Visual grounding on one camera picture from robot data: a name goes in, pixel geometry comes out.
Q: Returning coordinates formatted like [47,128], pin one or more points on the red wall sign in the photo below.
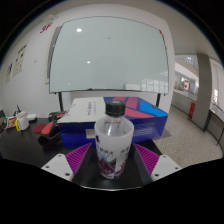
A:
[46,28]

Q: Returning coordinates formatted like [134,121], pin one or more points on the flat round red coaster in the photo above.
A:
[37,128]

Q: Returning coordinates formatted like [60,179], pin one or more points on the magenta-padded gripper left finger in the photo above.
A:
[77,159]

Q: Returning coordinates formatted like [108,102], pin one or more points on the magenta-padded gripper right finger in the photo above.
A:
[146,159]

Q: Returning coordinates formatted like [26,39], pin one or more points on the large white wall poster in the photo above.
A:
[20,58]

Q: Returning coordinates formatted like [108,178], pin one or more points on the grey wall bulletin board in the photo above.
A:
[49,63]

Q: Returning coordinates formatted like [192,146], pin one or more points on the small white wall poster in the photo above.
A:
[8,72]

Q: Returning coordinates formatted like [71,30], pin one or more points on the red and black handheld tool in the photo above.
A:
[50,133]

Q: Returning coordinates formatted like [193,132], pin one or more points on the large whiteboard on stand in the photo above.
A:
[106,56]

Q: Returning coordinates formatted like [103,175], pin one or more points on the clear black-capped drink bottle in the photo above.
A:
[113,140]

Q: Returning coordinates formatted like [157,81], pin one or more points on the blue and white cardboard box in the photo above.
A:
[146,123]

